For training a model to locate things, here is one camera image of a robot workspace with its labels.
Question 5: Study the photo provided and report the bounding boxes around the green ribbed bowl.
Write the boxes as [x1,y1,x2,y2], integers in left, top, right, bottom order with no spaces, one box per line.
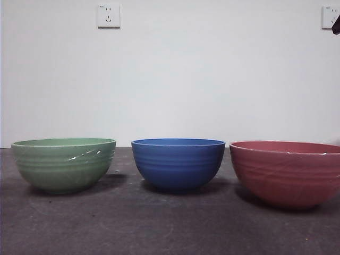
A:
[11,137,117,195]

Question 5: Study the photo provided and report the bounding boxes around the red ribbed bowl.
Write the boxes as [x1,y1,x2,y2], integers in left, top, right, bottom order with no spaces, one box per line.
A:
[229,140,340,209]

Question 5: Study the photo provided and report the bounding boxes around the blue ribbed bowl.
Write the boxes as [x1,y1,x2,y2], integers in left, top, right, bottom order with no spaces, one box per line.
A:
[131,138,226,191]

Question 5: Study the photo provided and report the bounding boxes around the white wall socket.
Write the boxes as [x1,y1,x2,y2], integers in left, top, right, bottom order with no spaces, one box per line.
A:
[321,5,340,31]
[97,4,121,30]

